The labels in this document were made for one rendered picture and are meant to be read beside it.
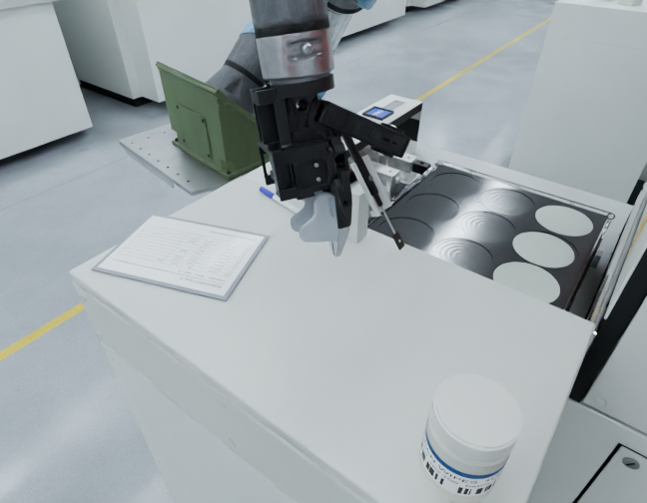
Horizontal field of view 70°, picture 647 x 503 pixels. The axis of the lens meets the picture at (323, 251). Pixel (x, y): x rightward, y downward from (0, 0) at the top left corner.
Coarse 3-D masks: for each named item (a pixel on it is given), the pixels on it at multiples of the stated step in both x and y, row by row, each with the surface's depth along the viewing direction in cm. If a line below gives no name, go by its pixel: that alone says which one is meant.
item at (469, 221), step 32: (416, 192) 94; (448, 192) 94; (480, 192) 94; (512, 192) 94; (384, 224) 85; (416, 224) 85; (448, 224) 85; (480, 224) 85; (512, 224) 85; (448, 256) 78; (480, 256) 78; (512, 256) 77; (576, 256) 78
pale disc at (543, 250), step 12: (516, 240) 81; (528, 240) 81; (540, 240) 81; (552, 240) 81; (528, 252) 78; (540, 252) 78; (552, 252) 78; (564, 252) 78; (540, 264) 76; (552, 264) 76; (564, 264) 76
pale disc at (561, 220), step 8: (544, 208) 89; (552, 208) 89; (560, 208) 89; (568, 208) 89; (536, 216) 87; (544, 216) 87; (552, 216) 87; (560, 216) 87; (568, 216) 87; (576, 216) 87; (584, 216) 87; (544, 224) 85; (552, 224) 85; (560, 224) 85; (568, 224) 85; (576, 224) 85; (584, 224) 85; (592, 224) 85; (560, 232) 83; (568, 232) 83; (576, 232) 83; (584, 232) 83
